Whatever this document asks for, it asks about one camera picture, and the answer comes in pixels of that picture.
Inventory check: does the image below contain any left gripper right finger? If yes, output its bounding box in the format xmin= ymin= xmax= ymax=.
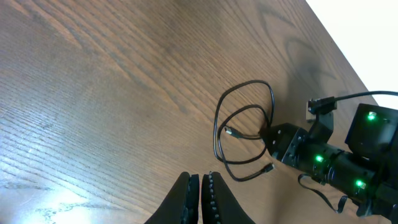
xmin=201 ymin=172 xmax=254 ymax=224

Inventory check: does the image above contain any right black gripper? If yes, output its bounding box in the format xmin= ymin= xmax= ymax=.
xmin=259 ymin=123 xmax=310 ymax=170

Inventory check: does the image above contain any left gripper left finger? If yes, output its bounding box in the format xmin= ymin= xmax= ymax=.
xmin=145 ymin=172 xmax=200 ymax=224

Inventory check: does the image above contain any black usb cable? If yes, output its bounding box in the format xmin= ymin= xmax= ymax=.
xmin=213 ymin=80 xmax=276 ymax=182

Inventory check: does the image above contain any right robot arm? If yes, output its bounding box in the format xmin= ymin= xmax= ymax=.
xmin=259 ymin=103 xmax=397 ymax=223

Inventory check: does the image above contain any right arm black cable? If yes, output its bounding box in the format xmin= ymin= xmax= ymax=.
xmin=307 ymin=90 xmax=398 ymax=114

